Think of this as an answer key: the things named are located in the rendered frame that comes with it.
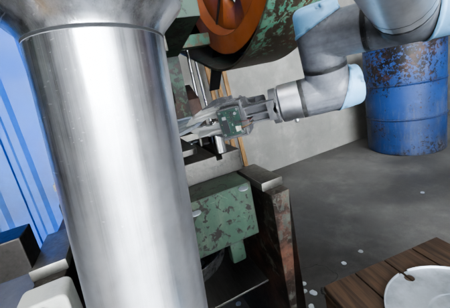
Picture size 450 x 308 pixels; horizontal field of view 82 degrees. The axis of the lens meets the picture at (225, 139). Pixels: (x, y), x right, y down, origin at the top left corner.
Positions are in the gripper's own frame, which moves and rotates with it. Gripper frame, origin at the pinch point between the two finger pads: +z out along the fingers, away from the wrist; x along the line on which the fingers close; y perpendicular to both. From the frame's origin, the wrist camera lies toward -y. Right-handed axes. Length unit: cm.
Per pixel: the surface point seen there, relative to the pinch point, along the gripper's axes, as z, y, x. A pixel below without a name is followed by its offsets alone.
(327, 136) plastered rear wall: -39, -208, 71
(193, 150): -2.7, 9.8, 3.4
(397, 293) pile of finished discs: -35, 0, 49
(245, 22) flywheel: -14.8, -21.8, -21.3
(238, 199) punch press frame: -4.8, -0.7, 20.5
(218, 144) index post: -1.1, -9.3, 8.0
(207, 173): 2.9, -5.6, 14.0
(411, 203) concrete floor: -70, -99, 88
